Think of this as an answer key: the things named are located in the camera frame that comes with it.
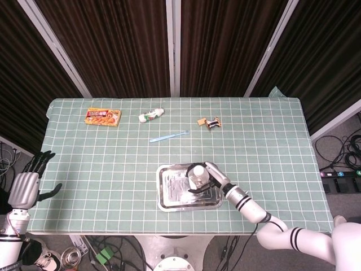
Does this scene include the white power strip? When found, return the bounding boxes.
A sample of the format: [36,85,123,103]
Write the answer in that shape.
[69,235,91,256]

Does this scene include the black snack wrapper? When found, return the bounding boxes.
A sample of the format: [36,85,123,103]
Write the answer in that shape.
[204,116,222,130]

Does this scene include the green checkered tablecloth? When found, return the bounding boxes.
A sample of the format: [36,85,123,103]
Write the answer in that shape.
[27,86,335,235]

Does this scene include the clear plastic bottle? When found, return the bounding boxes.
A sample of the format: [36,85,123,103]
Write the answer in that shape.
[187,165,211,191]

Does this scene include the stainless steel tray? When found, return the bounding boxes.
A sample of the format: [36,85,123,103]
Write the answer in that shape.
[156,163,223,212]

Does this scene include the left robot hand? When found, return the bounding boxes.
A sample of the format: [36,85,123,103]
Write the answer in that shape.
[7,150,63,211]

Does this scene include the black cable bundle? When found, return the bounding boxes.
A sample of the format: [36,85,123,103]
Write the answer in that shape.
[314,132,361,173]

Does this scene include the round metal can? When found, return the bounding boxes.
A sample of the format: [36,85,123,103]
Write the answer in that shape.
[61,246,83,265]

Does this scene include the yellow curry box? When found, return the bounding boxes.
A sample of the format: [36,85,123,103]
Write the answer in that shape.
[83,107,122,128]

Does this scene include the white partition post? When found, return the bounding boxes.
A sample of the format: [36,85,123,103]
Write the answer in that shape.
[243,0,300,98]
[17,0,94,98]
[165,0,182,98]

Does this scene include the black and white sneaker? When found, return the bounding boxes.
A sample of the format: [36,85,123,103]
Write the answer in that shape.
[20,238,61,269]

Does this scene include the grey cable bundle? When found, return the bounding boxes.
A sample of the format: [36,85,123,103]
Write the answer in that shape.
[0,140,24,182]

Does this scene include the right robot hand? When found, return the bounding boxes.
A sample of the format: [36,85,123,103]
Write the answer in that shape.
[184,161,237,196]

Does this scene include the green plastic box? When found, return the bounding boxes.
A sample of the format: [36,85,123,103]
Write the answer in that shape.
[95,246,114,263]

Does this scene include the light blue toothbrush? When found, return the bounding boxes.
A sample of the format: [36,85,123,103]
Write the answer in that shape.
[149,129,191,143]

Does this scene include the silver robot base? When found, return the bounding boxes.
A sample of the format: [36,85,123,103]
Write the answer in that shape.
[134,234,215,271]

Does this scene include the tangled floor cables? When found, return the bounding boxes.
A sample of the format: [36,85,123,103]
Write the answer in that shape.
[81,235,159,271]

